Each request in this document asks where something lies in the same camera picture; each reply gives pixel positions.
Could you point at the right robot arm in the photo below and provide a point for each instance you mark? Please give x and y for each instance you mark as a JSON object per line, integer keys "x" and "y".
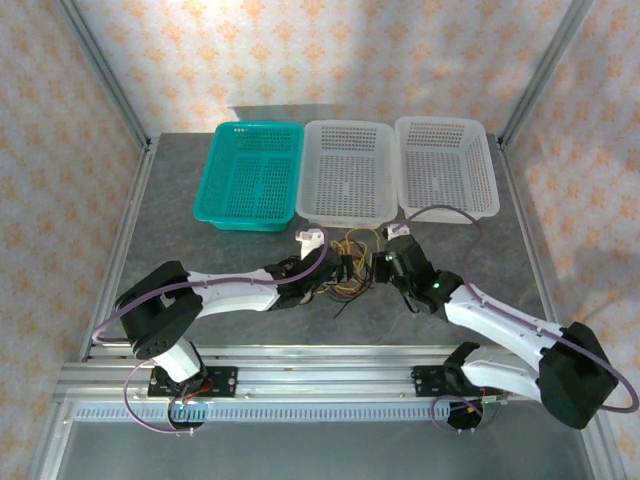
{"x": 500, "y": 320}

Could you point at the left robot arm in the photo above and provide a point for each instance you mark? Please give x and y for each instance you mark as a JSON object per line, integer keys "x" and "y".
{"x": 230, "y": 295}

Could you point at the white plastic basket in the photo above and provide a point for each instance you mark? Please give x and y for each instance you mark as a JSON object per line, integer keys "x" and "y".
{"x": 445, "y": 165}
{"x": 345, "y": 170}

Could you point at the teal plastic basket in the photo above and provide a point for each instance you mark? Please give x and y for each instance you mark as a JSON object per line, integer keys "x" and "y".
{"x": 250, "y": 185}

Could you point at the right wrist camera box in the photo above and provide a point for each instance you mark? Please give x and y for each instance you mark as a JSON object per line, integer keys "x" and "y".
{"x": 396, "y": 231}

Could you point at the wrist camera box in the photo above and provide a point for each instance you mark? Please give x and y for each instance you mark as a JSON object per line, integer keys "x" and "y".
{"x": 396, "y": 231}
{"x": 309, "y": 240}

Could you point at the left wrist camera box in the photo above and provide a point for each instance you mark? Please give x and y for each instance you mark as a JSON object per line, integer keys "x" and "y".
{"x": 309, "y": 240}

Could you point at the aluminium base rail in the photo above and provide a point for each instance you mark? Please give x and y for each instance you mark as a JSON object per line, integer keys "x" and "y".
{"x": 325, "y": 375}

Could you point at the aluminium table edge rail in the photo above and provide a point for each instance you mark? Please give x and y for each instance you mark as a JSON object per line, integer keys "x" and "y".
{"x": 530, "y": 240}
{"x": 125, "y": 240}

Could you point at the aluminium frame post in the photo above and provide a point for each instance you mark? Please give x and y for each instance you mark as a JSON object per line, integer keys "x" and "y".
{"x": 545, "y": 75}
{"x": 105, "y": 75}

